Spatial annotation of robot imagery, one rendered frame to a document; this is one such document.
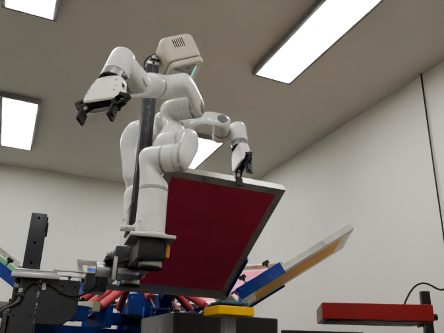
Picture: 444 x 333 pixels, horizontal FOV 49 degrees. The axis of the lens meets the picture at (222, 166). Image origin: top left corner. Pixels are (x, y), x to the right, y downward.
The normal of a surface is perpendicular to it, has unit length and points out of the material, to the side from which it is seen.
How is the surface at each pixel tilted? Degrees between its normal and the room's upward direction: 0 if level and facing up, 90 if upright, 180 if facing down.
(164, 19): 180
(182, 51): 90
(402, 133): 90
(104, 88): 70
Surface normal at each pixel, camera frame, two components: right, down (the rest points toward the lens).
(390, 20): -0.04, 0.93
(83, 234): 0.40, -0.32
